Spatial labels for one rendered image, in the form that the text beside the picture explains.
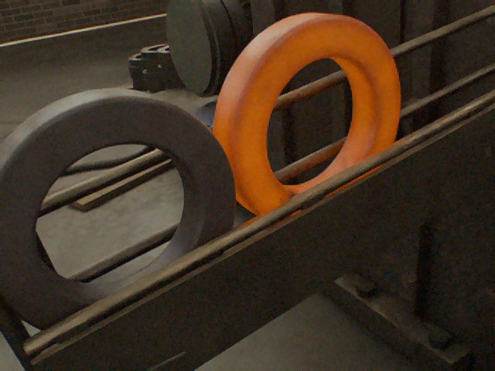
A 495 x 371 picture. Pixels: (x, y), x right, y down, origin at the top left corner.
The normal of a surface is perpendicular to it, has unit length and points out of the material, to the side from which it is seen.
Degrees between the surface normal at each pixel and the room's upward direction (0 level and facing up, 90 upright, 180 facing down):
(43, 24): 90
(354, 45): 90
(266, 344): 0
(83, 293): 42
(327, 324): 0
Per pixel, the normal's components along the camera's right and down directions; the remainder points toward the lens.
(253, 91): 0.54, 0.33
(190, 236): -0.75, -0.22
